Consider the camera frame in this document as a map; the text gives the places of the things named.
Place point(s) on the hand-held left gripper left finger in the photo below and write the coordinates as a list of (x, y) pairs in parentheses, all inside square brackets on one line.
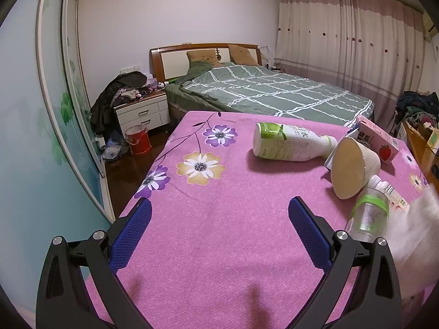
[(132, 236)]

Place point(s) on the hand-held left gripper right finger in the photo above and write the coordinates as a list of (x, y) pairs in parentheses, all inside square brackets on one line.
[(308, 236)]

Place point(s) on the clear bottle with green band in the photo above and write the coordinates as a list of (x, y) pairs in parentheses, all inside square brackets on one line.
[(372, 212)]

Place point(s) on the beige paper bowl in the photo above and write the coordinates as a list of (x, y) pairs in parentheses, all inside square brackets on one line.
[(349, 168)]

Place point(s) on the clear plastic bag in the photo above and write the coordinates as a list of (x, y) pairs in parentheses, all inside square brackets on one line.
[(113, 149), (418, 233)]

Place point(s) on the pink floral tablecloth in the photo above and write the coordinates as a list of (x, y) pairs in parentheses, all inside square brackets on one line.
[(223, 212)]

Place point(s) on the white green plastic bottle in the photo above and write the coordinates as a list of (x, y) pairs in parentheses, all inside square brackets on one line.
[(291, 144)]

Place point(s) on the red bucket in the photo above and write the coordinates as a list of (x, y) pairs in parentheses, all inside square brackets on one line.
[(139, 142)]

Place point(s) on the pink strawberry milk carton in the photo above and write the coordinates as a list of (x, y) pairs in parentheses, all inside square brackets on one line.
[(372, 137)]

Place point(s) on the white wooden nightstand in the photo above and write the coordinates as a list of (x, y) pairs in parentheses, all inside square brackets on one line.
[(144, 113)]

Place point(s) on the dark jacket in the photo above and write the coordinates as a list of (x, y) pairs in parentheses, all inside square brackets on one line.
[(103, 106)]

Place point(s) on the wardrobe with leaf-print doors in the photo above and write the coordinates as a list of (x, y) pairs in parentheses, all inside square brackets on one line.
[(34, 144)]

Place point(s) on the wooden side desk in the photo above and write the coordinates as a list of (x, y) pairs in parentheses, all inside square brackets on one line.
[(416, 144)]

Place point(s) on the pile of mixed clothes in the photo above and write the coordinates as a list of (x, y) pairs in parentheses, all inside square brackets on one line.
[(137, 93)]

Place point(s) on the green plaid duvet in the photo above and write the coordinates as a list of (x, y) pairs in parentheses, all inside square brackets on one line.
[(267, 92)]

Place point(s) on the heap of dark clothes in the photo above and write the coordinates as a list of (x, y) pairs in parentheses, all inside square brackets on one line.
[(416, 106)]

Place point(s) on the wooden bed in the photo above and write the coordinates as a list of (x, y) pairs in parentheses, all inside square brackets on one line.
[(171, 61)]

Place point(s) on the small bedside lamp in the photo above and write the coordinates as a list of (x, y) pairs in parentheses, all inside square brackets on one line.
[(267, 54)]

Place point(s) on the brown pillow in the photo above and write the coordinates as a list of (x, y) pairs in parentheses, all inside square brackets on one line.
[(204, 58), (241, 54)]

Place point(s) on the pink beige curtain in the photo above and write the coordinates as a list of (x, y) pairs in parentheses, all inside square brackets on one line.
[(343, 41)]

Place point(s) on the air conditioner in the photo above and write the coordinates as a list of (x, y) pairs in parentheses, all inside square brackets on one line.
[(430, 27)]

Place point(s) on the white wall switch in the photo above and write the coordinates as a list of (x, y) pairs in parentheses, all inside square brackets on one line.
[(130, 69)]

